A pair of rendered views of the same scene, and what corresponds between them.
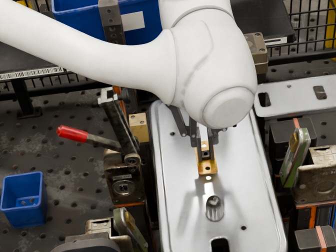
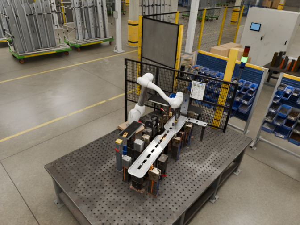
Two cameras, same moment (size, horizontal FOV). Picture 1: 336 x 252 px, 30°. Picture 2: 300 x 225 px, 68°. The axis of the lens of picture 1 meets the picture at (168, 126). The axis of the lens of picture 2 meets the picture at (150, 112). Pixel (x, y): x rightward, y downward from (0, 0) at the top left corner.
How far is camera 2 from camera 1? 2.14 m
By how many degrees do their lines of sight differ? 24
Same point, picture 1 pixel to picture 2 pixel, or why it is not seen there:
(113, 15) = not seen: hidden behind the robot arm
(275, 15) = (199, 111)
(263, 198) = (179, 127)
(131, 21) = not seen: hidden behind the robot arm
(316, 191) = (186, 130)
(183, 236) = (167, 125)
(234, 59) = (176, 102)
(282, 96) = (191, 120)
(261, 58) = (191, 114)
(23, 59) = (162, 102)
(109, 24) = not seen: hidden behind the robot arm
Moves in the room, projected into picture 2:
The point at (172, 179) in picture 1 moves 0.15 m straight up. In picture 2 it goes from (170, 121) to (172, 112)
